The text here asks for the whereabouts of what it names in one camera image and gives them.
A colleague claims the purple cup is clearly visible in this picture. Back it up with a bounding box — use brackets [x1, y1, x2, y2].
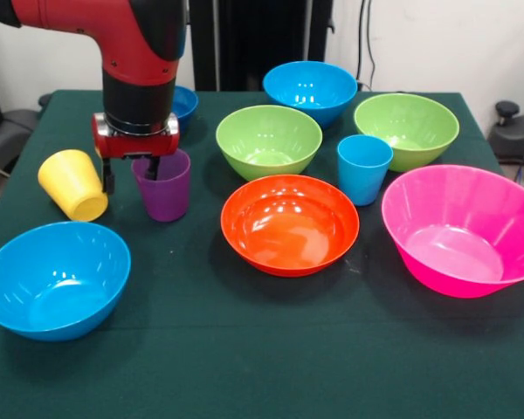
[130, 148, 192, 223]

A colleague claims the yellow cup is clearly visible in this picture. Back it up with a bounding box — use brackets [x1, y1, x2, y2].
[37, 148, 110, 223]

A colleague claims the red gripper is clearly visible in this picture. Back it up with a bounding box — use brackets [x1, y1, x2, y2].
[91, 111, 181, 196]

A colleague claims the black pedestal leg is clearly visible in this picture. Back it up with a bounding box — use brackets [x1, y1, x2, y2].
[0, 108, 40, 175]
[487, 100, 524, 165]

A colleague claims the dark green table cloth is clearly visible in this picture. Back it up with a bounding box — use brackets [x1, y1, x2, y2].
[0, 89, 524, 419]

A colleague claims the pink bowl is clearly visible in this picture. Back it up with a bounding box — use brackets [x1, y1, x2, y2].
[381, 164, 524, 299]

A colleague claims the orange bowl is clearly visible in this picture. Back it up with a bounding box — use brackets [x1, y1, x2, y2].
[219, 174, 361, 278]

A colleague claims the light blue cup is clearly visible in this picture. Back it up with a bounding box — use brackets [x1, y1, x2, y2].
[336, 134, 394, 207]

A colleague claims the green bowl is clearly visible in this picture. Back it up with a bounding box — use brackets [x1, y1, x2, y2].
[215, 104, 323, 182]
[353, 93, 460, 173]

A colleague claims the small dark blue bowl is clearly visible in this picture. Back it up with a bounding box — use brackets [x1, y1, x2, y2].
[172, 85, 199, 133]

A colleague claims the black wall cable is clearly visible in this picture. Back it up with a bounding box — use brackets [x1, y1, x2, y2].
[356, 0, 377, 91]

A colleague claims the light blue bowl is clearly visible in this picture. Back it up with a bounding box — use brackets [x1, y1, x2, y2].
[262, 60, 359, 129]
[0, 220, 133, 343]

